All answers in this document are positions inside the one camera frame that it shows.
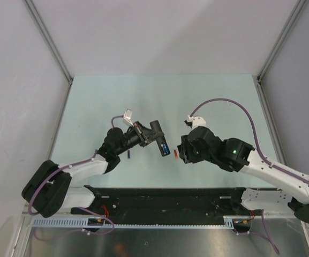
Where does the purple cable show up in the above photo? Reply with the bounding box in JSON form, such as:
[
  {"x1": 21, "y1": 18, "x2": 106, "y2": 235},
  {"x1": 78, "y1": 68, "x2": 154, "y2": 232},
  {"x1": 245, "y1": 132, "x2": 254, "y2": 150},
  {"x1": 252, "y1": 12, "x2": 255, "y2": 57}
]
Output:
[
  {"x1": 190, "y1": 98, "x2": 309, "y2": 255},
  {"x1": 28, "y1": 115, "x2": 124, "y2": 216}
]

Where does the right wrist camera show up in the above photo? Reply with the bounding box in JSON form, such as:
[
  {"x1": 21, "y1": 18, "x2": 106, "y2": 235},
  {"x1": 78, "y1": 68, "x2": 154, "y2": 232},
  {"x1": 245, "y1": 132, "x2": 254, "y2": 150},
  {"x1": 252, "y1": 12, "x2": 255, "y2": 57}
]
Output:
[{"x1": 184, "y1": 116, "x2": 206, "y2": 130}]

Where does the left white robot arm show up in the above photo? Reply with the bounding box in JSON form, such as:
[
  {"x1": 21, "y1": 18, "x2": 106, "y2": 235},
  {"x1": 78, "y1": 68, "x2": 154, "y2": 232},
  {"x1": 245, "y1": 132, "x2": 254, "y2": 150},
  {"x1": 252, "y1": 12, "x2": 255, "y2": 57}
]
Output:
[{"x1": 21, "y1": 120, "x2": 165, "y2": 218}]

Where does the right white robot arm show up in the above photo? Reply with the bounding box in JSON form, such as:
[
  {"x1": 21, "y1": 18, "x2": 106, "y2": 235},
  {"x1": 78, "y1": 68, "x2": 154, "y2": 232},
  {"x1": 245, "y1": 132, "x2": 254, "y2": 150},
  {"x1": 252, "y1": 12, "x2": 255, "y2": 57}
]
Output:
[{"x1": 177, "y1": 126, "x2": 309, "y2": 224}]

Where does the black remote control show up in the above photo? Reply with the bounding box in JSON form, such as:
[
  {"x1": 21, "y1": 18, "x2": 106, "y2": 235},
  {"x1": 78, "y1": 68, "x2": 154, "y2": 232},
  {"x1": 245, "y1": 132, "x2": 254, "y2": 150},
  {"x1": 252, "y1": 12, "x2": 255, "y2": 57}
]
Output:
[{"x1": 149, "y1": 120, "x2": 170, "y2": 157}]

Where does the left aluminium frame post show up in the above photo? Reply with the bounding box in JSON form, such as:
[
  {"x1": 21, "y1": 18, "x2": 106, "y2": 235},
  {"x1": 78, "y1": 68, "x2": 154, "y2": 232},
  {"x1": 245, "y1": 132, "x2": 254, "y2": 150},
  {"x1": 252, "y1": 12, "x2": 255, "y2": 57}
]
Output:
[{"x1": 22, "y1": 0, "x2": 73, "y2": 86}]

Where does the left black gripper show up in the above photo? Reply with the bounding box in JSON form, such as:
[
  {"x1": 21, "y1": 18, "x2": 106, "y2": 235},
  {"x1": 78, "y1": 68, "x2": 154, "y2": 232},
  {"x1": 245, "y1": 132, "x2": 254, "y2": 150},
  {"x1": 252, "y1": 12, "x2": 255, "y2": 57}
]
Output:
[{"x1": 115, "y1": 121, "x2": 163, "y2": 155}]

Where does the grey silver battery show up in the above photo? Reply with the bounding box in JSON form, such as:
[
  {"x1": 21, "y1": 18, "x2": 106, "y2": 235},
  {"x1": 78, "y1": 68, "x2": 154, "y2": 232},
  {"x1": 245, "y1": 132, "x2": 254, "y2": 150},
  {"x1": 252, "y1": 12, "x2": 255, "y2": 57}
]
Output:
[{"x1": 160, "y1": 145, "x2": 165, "y2": 156}]

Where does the light blue battery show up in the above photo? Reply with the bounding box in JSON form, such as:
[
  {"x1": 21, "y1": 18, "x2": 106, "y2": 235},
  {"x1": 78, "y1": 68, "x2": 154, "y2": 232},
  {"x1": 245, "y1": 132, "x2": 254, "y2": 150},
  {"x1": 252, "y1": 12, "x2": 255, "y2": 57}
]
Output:
[{"x1": 163, "y1": 143, "x2": 170, "y2": 155}]

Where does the aluminium frame post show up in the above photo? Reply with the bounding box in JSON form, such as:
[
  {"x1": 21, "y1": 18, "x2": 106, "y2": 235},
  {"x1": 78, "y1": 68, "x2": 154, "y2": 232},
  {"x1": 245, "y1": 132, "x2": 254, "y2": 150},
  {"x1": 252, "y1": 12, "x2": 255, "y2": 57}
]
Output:
[
  {"x1": 257, "y1": 0, "x2": 309, "y2": 83},
  {"x1": 22, "y1": 0, "x2": 73, "y2": 86}
]

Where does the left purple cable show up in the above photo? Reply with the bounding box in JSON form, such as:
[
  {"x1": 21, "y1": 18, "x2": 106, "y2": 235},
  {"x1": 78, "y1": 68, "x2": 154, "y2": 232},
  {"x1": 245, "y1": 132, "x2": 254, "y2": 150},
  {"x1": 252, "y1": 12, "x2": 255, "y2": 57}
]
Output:
[{"x1": 28, "y1": 115, "x2": 124, "y2": 216}]

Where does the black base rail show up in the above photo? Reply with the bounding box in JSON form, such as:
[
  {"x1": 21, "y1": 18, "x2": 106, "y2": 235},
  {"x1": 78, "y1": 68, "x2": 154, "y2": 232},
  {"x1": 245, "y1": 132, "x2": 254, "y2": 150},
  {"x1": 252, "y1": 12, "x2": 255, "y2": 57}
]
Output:
[{"x1": 71, "y1": 186, "x2": 262, "y2": 225}]

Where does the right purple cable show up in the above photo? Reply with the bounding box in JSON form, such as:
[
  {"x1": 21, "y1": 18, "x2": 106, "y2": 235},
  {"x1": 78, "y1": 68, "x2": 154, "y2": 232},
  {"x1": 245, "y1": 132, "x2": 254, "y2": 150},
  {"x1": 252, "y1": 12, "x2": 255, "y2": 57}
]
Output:
[{"x1": 190, "y1": 98, "x2": 309, "y2": 255}]

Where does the right aluminium frame post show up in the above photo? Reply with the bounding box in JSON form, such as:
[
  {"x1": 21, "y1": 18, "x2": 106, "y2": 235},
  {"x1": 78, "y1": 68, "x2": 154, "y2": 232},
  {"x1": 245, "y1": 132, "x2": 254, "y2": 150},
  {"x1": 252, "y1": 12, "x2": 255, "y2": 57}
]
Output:
[{"x1": 257, "y1": 0, "x2": 309, "y2": 83}]

